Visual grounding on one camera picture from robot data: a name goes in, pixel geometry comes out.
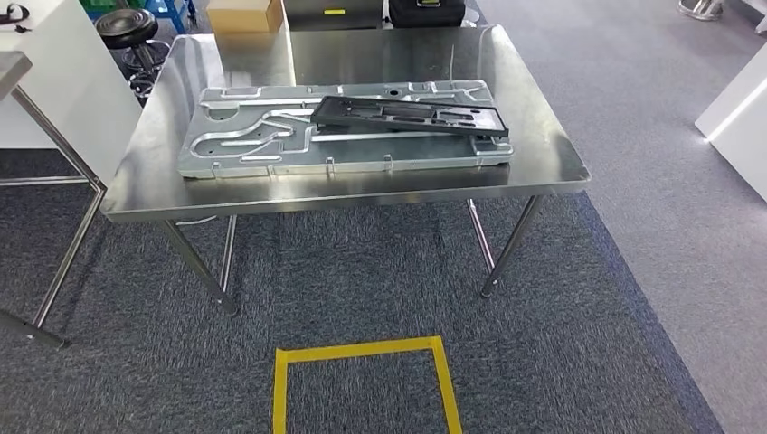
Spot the black plastic panel part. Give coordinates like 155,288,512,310
309,94,510,140

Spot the stainless steel workbench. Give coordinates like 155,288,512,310
100,24,592,316

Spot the blue metal shelf rack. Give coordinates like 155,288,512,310
145,0,199,35

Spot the machined aluminium fixture plate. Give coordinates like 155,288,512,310
177,79,516,179

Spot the grey metal box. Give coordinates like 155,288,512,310
282,0,384,33

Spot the yellow floor tape square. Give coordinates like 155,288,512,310
272,335,464,434

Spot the black carrying case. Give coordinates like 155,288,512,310
388,0,468,29

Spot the cardboard box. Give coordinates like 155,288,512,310
206,0,284,34

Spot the black round stool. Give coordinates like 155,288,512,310
94,8,172,100

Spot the white cabinet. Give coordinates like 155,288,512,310
0,0,144,187
695,42,767,202

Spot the metal chair base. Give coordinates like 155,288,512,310
677,0,726,23

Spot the stainless steel table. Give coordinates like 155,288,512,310
0,51,109,350

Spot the black item on cabinet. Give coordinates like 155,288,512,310
0,3,33,35

